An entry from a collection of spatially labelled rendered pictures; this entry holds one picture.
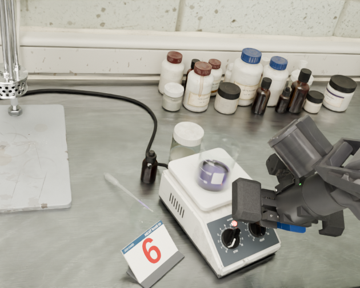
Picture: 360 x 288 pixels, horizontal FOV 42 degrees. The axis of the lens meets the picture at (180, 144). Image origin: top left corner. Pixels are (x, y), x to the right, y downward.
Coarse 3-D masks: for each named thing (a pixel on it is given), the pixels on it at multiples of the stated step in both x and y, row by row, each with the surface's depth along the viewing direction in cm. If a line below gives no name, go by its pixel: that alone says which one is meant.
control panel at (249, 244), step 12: (228, 216) 76; (216, 228) 74; (228, 228) 75; (240, 228) 76; (216, 240) 73; (240, 240) 75; (252, 240) 76; (264, 240) 77; (276, 240) 77; (228, 252) 73; (240, 252) 74; (252, 252) 75; (228, 264) 72
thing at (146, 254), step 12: (144, 240) 73; (156, 240) 74; (168, 240) 76; (132, 252) 71; (144, 252) 72; (156, 252) 74; (168, 252) 75; (132, 264) 70; (144, 264) 72; (156, 264) 73
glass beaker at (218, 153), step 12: (204, 132) 75; (204, 144) 76; (216, 144) 77; (228, 144) 76; (204, 156) 72; (216, 156) 78; (228, 156) 77; (204, 168) 73; (216, 168) 72; (228, 168) 73; (204, 180) 74; (216, 180) 74; (228, 180) 75; (204, 192) 76; (216, 192) 75
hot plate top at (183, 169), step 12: (192, 156) 82; (168, 168) 80; (180, 168) 79; (192, 168) 80; (240, 168) 82; (180, 180) 77; (192, 180) 78; (192, 192) 75; (228, 192) 77; (204, 204) 74; (216, 204) 74
